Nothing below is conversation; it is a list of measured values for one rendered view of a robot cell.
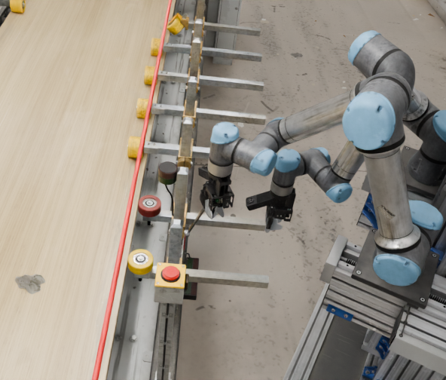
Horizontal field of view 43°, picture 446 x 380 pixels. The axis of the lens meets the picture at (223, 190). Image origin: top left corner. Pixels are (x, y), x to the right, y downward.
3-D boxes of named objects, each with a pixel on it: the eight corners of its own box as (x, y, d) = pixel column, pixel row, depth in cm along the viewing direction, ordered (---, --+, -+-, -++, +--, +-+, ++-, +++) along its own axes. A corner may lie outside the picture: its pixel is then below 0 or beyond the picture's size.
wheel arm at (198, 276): (266, 282, 187) (268, 274, 185) (267, 290, 185) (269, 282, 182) (135, 271, 185) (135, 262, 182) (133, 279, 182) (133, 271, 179)
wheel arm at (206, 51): (261, 58, 271) (261, 51, 269) (261, 62, 269) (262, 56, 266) (156, 47, 268) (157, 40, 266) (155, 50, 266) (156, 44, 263)
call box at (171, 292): (184, 283, 143) (186, 264, 138) (181, 307, 138) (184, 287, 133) (156, 281, 143) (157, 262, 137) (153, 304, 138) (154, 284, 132)
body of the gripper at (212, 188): (209, 212, 171) (213, 182, 163) (200, 194, 177) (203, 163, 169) (233, 209, 174) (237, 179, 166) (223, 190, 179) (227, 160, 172)
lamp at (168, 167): (174, 209, 196) (178, 162, 182) (173, 221, 192) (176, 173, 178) (157, 207, 196) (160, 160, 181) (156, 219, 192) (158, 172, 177)
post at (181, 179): (179, 261, 214) (188, 165, 181) (178, 268, 211) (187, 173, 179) (170, 260, 214) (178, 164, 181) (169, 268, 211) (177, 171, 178)
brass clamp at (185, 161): (193, 148, 218) (195, 138, 214) (191, 172, 208) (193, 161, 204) (178, 147, 217) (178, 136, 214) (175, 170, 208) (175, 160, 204)
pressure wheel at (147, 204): (161, 217, 207) (162, 194, 199) (159, 233, 201) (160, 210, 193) (138, 215, 206) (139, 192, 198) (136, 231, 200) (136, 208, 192)
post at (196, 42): (192, 130, 265) (201, 36, 232) (192, 134, 262) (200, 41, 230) (184, 129, 265) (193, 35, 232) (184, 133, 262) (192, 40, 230)
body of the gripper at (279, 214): (289, 223, 196) (296, 198, 188) (265, 221, 196) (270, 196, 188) (288, 208, 202) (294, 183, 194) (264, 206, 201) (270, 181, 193)
